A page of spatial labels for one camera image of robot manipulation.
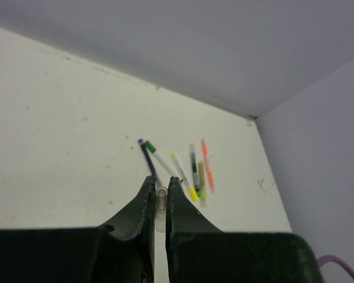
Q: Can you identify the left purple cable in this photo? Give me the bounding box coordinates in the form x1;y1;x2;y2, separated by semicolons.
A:
315;255;354;283

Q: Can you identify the olive yellow highlighter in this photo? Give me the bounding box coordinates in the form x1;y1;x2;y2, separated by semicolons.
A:
198;161;207;208

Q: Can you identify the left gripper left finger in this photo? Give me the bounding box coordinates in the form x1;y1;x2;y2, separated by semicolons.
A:
97;176;156;282

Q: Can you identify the dark green clear highlighter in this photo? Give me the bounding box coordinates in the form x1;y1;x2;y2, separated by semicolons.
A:
189;143;201;197

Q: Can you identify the purple pen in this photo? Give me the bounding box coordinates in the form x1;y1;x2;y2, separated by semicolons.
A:
138;139;162;187

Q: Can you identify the yellow capped white marker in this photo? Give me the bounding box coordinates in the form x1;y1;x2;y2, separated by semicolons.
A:
171;153;198;202

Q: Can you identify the green capped white marker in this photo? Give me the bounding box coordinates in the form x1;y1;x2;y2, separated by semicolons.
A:
145;140;178;177

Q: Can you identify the orange highlighter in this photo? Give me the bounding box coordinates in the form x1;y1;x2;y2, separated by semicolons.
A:
201;139;215;193

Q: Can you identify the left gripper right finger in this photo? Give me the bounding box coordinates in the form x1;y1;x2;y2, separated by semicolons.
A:
165;177;224;282

